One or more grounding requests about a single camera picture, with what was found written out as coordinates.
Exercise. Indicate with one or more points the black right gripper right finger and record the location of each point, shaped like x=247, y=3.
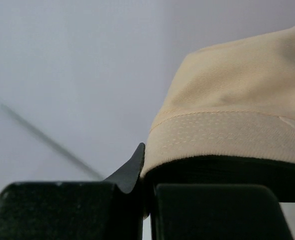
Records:
x=217, y=212

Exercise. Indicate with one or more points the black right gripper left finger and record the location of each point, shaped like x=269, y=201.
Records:
x=111, y=209

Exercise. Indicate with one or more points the cream bucket hat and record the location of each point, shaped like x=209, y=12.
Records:
x=229, y=118

